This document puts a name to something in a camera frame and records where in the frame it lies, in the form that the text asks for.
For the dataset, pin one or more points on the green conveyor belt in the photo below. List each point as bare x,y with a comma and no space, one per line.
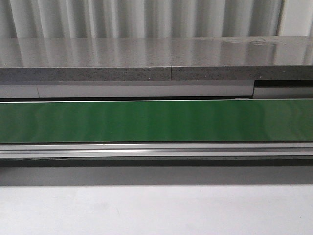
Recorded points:
135,121

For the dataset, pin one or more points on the grey stone slab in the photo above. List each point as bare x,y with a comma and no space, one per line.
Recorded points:
156,59

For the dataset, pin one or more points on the white panel under slab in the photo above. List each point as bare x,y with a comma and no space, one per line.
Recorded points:
214,89

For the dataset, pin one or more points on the white curtain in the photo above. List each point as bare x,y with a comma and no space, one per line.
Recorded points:
154,18

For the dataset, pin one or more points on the aluminium conveyor front rail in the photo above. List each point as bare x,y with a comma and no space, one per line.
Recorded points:
160,151

